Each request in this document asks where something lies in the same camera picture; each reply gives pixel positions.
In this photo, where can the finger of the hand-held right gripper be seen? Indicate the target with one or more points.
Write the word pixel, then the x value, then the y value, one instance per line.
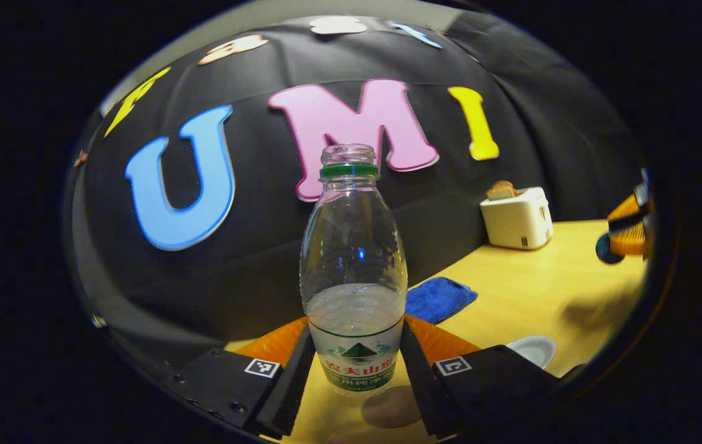
pixel 628 213
pixel 631 243

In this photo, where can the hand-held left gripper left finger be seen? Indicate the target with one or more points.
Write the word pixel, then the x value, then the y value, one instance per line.
pixel 292 385

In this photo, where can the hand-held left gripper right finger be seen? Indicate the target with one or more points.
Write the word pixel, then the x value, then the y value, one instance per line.
pixel 417 376

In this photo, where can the dark teal teacup lid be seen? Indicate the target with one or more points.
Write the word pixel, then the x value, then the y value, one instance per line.
pixel 604 250

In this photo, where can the round brown coaster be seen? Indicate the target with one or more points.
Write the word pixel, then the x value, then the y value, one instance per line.
pixel 391 410

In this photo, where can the white teacup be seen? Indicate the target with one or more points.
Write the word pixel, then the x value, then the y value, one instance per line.
pixel 533 349

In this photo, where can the clear plastic water bottle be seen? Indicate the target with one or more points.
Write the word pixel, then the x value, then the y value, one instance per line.
pixel 354 265

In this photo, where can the blue folded cloth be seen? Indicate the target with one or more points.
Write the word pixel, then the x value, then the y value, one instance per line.
pixel 437 299

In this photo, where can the white toaster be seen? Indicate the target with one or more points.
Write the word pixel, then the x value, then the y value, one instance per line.
pixel 517 222

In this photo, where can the black backdrop cloth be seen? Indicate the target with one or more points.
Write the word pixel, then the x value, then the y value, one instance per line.
pixel 264 265

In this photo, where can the toasted bread slice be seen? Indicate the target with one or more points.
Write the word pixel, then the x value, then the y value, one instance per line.
pixel 501 190

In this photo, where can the small white tag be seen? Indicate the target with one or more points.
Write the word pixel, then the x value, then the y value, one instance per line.
pixel 99 320

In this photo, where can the copper cloth clip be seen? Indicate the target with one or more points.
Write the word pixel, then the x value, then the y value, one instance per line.
pixel 81 158

